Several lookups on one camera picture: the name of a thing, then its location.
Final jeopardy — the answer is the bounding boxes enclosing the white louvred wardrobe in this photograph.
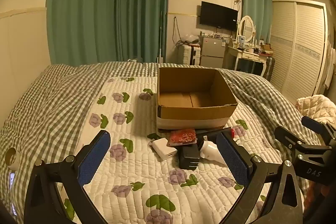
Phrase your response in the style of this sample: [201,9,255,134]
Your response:
[270,0,332,97]

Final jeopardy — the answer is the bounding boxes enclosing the white mop pole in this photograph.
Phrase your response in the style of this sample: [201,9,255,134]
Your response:
[157,11,165,64]

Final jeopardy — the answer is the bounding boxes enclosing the dark suitcase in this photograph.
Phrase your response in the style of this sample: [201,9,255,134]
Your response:
[265,56,275,81]

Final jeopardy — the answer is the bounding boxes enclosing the white cup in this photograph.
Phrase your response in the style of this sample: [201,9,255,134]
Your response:
[5,147,20,170]

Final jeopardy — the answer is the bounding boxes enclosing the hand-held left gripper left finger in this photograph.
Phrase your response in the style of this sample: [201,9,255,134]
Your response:
[24,130,111,224]

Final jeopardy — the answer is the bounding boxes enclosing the green curtain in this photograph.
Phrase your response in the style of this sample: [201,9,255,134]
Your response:
[115,0,170,64]
[46,0,118,65]
[241,0,273,44]

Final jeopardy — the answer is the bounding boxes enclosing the black power bank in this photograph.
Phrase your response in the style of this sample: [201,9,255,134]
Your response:
[178,145,201,170]

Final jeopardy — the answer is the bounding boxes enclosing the person's right hand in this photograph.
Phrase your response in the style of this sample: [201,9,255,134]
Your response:
[307,181,332,211]

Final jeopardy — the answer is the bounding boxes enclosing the grey checkered duvet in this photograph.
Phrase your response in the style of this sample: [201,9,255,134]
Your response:
[0,61,326,224]

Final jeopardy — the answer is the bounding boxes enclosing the white oval vanity mirror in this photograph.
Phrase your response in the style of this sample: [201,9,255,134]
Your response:
[238,15,256,43]

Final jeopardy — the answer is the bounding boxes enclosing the black wall television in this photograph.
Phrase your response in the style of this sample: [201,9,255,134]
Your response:
[199,1,239,32]

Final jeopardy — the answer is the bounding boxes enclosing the white floral quilted mat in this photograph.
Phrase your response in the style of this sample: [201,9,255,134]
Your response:
[56,76,289,224]

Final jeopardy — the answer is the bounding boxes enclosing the cream quilted cloth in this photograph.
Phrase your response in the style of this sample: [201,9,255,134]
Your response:
[296,95,336,125]

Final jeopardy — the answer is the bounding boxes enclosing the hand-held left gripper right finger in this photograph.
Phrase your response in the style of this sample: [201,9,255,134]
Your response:
[215,131,305,224]

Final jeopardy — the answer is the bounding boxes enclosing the red patterned wallet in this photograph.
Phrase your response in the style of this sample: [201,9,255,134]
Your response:
[169,129,197,147]

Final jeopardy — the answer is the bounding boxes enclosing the white suitcase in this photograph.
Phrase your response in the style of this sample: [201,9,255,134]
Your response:
[178,44,202,65]

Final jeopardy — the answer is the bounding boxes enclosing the brown cardboard box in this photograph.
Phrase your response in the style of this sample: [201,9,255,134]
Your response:
[157,67,238,132]

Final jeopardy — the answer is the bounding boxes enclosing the white vanity table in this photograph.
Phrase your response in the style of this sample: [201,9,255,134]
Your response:
[227,45,273,78]

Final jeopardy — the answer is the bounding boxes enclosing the white charger adapter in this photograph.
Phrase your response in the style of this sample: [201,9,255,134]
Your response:
[148,138,177,161]

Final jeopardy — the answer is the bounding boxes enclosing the white hanging towels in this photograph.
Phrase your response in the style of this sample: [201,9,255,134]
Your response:
[324,38,336,88]

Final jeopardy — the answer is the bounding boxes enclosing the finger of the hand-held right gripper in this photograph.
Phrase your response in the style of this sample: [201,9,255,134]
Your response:
[301,116,336,141]
[274,126,332,159]

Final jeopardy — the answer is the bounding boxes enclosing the silver small fridge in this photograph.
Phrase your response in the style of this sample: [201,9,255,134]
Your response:
[199,35,226,68]

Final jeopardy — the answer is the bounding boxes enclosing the black hanging cables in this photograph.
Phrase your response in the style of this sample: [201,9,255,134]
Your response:
[171,17,185,46]

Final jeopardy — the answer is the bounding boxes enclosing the smartphone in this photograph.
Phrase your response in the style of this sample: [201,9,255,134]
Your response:
[9,172,17,216]

